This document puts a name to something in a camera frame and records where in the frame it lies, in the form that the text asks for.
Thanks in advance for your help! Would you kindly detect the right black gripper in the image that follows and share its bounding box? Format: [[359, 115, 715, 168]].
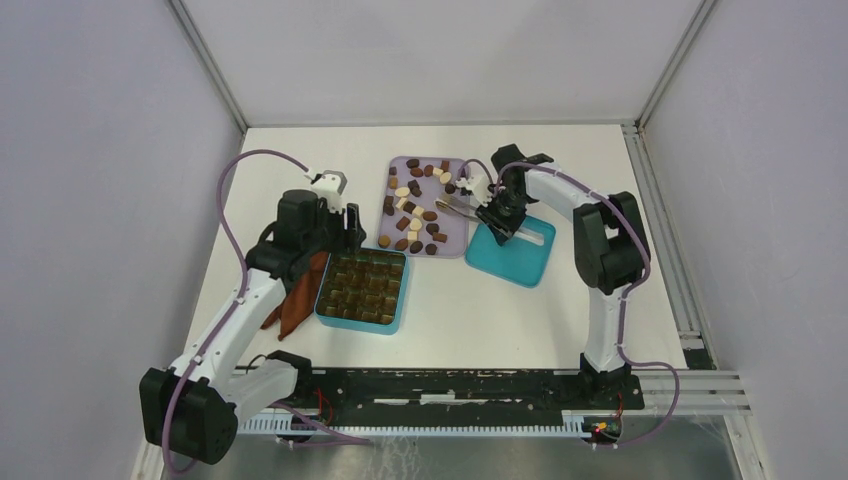
[[475, 189, 531, 245]]

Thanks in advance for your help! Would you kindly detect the teal chocolate box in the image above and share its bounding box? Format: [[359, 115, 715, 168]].
[[314, 248, 410, 335]]

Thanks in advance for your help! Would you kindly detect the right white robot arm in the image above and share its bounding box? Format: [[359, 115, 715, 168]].
[[475, 144, 651, 408]]

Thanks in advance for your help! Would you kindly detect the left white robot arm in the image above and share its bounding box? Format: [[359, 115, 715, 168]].
[[139, 189, 366, 465]]

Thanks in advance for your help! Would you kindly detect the purple chocolate tray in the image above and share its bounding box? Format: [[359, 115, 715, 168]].
[[376, 156, 469, 258]]

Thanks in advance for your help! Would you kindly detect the teal box lid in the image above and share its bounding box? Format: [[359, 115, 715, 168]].
[[465, 216, 556, 288]]

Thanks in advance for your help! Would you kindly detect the brown cloth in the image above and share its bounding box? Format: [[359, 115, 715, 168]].
[[261, 252, 329, 341]]

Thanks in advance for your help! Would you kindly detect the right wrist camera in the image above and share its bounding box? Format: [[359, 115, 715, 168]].
[[455, 174, 493, 206]]

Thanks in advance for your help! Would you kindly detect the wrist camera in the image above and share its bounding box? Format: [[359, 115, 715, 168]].
[[455, 174, 493, 206], [310, 170, 347, 214]]

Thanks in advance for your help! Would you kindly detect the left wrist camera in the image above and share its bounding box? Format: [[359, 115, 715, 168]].
[[310, 170, 347, 214]]

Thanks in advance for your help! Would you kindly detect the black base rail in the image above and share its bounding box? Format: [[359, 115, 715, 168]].
[[284, 368, 645, 427]]

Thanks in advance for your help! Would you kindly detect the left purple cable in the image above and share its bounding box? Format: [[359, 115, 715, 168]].
[[160, 149, 313, 476]]

